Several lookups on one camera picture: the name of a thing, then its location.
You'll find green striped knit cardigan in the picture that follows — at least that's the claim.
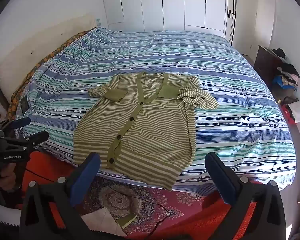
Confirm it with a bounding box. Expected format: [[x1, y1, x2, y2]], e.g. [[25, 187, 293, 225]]
[[73, 72, 220, 190]]

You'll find cream pillow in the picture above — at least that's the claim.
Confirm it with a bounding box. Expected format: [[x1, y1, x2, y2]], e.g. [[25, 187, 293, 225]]
[[0, 14, 98, 103]]

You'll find white paper sheet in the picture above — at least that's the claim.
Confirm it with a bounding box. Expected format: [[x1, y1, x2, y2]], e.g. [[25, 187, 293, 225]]
[[81, 207, 127, 235]]

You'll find orange shaggy mat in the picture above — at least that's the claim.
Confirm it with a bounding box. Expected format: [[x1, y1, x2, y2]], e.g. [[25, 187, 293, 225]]
[[20, 150, 265, 240]]

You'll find dark headboard with clothes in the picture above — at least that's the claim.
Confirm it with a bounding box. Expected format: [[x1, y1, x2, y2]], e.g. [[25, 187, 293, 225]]
[[254, 45, 288, 88]]

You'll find person's left hand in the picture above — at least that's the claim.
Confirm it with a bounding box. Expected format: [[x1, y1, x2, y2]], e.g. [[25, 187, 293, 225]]
[[0, 169, 19, 189]]

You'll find pile of clothes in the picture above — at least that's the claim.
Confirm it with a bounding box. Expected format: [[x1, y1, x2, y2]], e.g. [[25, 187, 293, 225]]
[[271, 47, 300, 90]]

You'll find blue green striped bedsheet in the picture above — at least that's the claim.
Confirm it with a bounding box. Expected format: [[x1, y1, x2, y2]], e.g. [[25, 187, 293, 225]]
[[15, 27, 297, 197]]

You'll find red patterned rug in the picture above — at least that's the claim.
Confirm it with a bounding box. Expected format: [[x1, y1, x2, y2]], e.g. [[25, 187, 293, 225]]
[[80, 172, 205, 235]]

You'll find green notebook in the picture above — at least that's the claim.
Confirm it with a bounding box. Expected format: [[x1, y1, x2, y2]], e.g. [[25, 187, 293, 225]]
[[120, 212, 138, 229]]

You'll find orange patterned cloth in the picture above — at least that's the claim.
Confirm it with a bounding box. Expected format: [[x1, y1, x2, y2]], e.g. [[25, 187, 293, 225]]
[[7, 30, 93, 120]]

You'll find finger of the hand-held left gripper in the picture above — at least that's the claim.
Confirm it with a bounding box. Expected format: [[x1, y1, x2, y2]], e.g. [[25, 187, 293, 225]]
[[5, 130, 49, 153], [0, 117, 31, 137]]

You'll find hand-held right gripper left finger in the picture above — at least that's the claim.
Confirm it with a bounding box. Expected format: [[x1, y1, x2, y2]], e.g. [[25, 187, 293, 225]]
[[19, 152, 101, 240]]

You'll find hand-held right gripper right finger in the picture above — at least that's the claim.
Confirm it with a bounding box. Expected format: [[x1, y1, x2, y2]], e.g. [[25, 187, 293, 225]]
[[204, 152, 287, 240]]

